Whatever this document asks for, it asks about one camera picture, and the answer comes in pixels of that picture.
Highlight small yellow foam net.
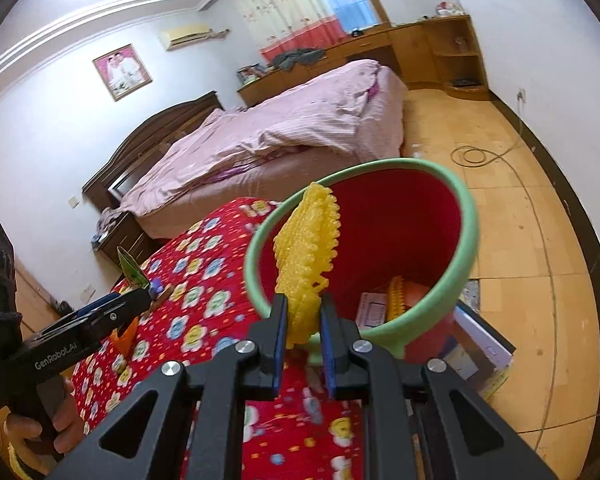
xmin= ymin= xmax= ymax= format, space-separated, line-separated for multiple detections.
xmin=386 ymin=277 xmax=408 ymax=322

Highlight floor cable with plug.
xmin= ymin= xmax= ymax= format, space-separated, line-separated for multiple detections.
xmin=452 ymin=89 xmax=527 ymax=167

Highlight red smiley flower blanket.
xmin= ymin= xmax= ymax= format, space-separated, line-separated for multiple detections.
xmin=72 ymin=197 xmax=416 ymax=480

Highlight red bin with green rim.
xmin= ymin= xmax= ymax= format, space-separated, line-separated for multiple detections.
xmin=245 ymin=158 xmax=481 ymax=366

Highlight pink cloth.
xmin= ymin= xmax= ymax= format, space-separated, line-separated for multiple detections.
xmin=96 ymin=206 xmax=128 ymax=233

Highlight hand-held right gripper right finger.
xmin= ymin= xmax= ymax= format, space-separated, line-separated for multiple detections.
xmin=319 ymin=294 xmax=556 ymax=480

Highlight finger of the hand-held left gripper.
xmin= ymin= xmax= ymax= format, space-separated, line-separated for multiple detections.
xmin=39 ymin=294 xmax=123 ymax=336
xmin=82 ymin=287 xmax=155 ymax=333

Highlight grey clothes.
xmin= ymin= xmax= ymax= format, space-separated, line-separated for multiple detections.
xmin=271 ymin=48 xmax=326 ymax=71

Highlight white and red curtain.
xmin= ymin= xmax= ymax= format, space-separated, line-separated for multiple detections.
xmin=227 ymin=0 xmax=341 ymax=66

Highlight person's left hand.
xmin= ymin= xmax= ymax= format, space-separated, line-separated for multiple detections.
xmin=2 ymin=377 xmax=87 ymax=476

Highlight wooden nightstand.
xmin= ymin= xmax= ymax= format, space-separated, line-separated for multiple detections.
xmin=91 ymin=210 xmax=158 ymax=271

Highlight orange peel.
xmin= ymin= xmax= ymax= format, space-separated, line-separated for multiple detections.
xmin=109 ymin=317 xmax=141 ymax=356

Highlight wall air conditioner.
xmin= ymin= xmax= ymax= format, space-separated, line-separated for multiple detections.
xmin=159 ymin=22 xmax=213 ymax=52

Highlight orange mesh net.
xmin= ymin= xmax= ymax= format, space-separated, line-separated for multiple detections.
xmin=370 ymin=282 xmax=438 ymax=321

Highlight standing photo frames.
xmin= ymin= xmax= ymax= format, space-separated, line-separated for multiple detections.
xmin=236 ymin=63 xmax=276 ymax=86

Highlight wooden bed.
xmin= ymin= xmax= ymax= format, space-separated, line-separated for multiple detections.
xmin=82 ymin=58 xmax=410 ymax=241

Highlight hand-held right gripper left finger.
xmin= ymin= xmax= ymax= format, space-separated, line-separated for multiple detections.
xmin=45 ymin=294 xmax=290 ymax=480

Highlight large yellow foam net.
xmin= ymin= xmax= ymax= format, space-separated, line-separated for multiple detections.
xmin=272 ymin=182 xmax=342 ymax=350

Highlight long wooden cabinet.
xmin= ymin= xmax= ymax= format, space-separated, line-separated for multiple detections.
xmin=237 ymin=14 xmax=491 ymax=107

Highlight framed wedding photo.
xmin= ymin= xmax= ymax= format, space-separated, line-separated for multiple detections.
xmin=92 ymin=43 xmax=153 ymax=102

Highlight pink quilt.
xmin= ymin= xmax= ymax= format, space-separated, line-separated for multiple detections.
xmin=120 ymin=58 xmax=410 ymax=211

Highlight green cone wrapper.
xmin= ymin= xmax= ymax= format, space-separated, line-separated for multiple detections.
xmin=116 ymin=246 xmax=153 ymax=291

